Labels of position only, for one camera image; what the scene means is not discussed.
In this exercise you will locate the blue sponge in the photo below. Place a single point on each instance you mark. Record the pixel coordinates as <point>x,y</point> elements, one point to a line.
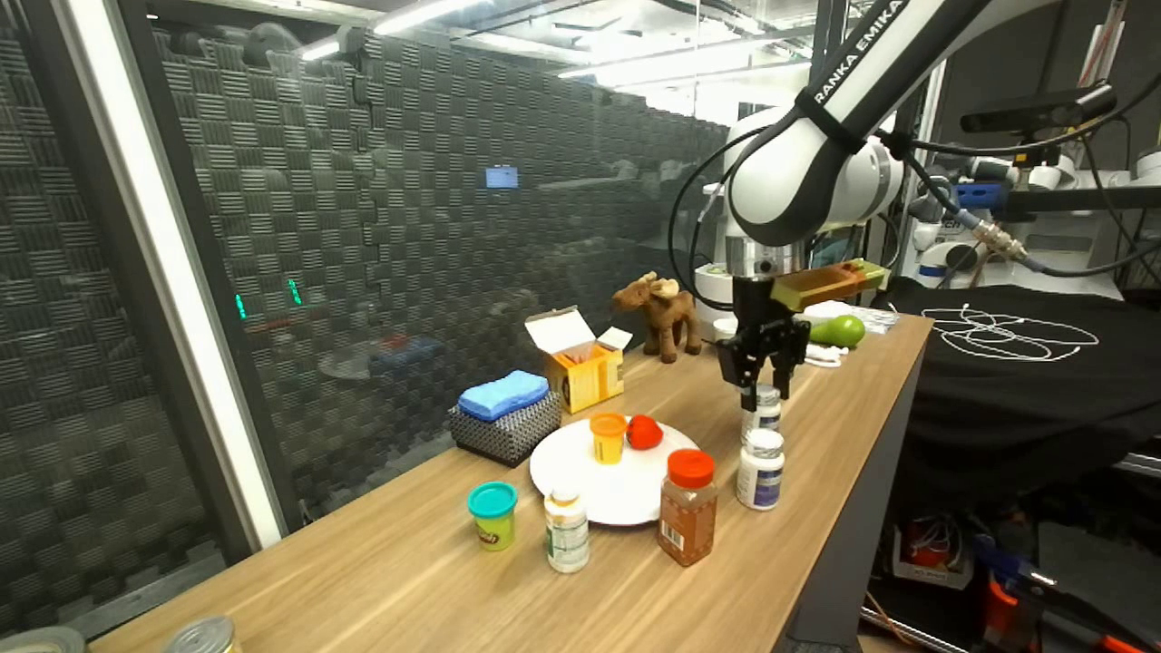
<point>502,393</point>

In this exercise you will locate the white printed packet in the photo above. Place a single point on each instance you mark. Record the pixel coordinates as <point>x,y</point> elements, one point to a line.
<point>830,357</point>

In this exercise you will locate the black covered table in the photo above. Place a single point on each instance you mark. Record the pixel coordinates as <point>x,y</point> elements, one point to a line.
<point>1028,400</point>

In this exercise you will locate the red toy strawberry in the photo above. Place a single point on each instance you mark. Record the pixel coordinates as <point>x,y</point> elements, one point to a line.
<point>644,433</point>

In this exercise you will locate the white paper plate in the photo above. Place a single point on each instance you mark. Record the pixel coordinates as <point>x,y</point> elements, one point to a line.
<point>617,490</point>

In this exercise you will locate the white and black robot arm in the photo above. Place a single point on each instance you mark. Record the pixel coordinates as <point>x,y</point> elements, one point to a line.
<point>801,183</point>

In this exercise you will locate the blue box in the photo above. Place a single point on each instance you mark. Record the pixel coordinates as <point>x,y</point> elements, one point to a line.
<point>502,438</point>

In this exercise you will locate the brown plush moose toy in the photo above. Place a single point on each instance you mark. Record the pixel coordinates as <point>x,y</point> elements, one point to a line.
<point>661,318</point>

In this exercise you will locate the white shallow bowl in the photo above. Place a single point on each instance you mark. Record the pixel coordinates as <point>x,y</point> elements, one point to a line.
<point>875,318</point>

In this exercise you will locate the yellow tub with teal lid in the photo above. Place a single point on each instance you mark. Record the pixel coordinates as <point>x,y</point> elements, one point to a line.
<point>495,514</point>

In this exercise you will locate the green pear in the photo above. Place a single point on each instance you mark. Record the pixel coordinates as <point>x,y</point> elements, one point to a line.
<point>837,330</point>

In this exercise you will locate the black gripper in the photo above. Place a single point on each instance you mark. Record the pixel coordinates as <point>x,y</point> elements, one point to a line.
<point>766,313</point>

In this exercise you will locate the white metal frame post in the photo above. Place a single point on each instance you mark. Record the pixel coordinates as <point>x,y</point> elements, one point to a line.
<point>171,278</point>

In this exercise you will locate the yellow tub with orange lid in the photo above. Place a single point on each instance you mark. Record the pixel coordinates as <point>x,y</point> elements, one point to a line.
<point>609,438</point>

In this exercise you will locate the yellow orange cardboard box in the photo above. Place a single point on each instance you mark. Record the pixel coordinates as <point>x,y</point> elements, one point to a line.
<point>587,369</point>

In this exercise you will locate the silver metal can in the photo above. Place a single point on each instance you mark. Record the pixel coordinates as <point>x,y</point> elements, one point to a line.
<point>40,641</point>
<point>203,636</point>

